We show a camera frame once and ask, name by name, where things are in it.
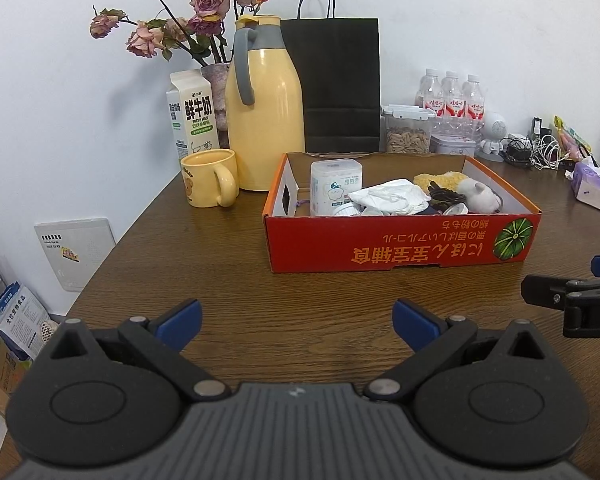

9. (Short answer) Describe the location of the yellow mug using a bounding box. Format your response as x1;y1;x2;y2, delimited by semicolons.
180;149;240;209

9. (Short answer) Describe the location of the black paper bag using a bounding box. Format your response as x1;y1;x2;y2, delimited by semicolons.
280;0;381;155

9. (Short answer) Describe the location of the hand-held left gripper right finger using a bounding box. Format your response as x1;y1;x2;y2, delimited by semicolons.
364;298;548;403

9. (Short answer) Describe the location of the colourful snack packet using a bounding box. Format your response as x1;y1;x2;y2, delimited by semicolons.
552;115;593;163

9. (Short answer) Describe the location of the purple tissue pack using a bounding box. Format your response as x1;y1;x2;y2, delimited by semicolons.
565;157;600;212

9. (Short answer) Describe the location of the pink glass vase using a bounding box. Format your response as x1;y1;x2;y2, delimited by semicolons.
200;62;232;133

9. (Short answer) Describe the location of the blue pet food bag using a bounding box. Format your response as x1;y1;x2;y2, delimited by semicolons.
0;281;53;361

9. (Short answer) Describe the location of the white cotton swab container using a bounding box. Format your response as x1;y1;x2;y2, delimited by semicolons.
310;158;365;216

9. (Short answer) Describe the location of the white round robot toy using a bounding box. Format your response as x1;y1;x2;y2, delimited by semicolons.
477;110;508;162

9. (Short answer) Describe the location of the white tin box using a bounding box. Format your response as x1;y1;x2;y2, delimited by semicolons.
428;133;477;157

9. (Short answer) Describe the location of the tangle of charger cables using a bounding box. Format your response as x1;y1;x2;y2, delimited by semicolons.
500;132;576;171

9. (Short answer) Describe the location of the yellow and white plush toy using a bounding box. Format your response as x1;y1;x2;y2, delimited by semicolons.
412;170;503;211

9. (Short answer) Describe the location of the yellow thermos jug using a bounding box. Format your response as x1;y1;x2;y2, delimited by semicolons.
225;15;306;192

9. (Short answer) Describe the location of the white milk carton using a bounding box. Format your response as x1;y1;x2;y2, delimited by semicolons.
166;70;219;161

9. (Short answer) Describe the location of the clear seed container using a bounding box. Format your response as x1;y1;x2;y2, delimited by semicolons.
381;104;437;154

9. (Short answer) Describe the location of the white wall panel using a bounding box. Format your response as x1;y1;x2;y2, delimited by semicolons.
34;217;117;293

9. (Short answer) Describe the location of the dried rose bouquet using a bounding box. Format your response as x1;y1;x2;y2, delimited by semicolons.
90;0;272;68

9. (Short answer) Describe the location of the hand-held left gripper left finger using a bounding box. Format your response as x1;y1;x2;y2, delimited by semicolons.
50;298;231;402

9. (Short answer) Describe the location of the white face mask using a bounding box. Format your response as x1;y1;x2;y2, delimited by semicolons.
349;178;431;216

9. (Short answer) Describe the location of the red cardboard box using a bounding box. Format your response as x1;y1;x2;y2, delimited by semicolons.
262;152;542;274

